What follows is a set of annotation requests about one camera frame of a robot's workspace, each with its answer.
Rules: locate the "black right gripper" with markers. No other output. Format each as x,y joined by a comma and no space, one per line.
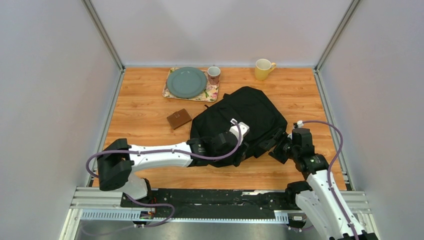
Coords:
274,152

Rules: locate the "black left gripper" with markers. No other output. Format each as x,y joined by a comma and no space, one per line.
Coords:
237,159

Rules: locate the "black fabric student bag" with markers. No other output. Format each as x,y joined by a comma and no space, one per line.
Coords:
248,105

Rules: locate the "brown leather wallet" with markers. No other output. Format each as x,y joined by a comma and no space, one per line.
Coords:
179,118

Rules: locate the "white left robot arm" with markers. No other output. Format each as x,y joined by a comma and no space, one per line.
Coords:
118,162

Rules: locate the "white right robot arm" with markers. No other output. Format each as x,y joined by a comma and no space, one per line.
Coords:
317,195

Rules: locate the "floral serving tray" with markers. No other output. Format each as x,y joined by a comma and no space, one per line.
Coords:
210,94

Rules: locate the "brown patterned mug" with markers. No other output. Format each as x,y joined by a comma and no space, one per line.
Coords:
213,75

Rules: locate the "teal ceramic plate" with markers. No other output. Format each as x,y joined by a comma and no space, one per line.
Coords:
186,82

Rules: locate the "yellow ceramic mug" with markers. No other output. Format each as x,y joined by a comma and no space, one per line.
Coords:
263,67

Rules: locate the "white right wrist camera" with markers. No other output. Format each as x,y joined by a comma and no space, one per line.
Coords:
298,124

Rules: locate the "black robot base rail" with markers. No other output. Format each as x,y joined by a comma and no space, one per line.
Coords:
222,203

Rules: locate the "aluminium frame post right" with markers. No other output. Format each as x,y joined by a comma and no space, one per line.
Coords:
337,33

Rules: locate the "aluminium frame post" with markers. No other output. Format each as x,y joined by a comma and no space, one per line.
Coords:
92,12
337,33

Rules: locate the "aluminium frame post left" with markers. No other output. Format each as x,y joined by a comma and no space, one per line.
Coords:
92,12

